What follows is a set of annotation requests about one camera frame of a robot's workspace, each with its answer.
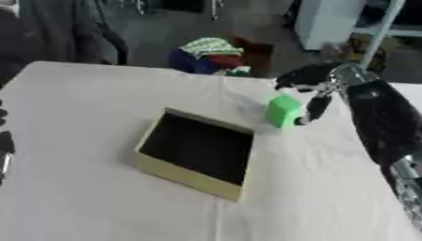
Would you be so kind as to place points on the green white checked cloth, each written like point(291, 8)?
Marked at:
point(211, 46)

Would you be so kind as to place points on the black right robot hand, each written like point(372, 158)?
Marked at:
point(384, 119)

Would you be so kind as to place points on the blue cloth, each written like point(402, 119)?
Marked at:
point(189, 62)

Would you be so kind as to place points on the green rectangular block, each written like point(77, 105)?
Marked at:
point(282, 110)

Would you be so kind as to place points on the white cabinet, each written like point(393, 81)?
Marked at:
point(327, 22)

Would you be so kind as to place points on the white pole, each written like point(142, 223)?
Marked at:
point(379, 31)

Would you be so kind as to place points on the tan cardboard box black inside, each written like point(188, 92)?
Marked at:
point(198, 150)

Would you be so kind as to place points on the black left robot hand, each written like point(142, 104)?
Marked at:
point(5, 142)

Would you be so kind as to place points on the brown wooden chair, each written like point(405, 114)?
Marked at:
point(258, 56)

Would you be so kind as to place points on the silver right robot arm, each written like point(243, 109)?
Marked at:
point(409, 188)

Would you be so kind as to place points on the red cloth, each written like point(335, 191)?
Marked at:
point(226, 61)

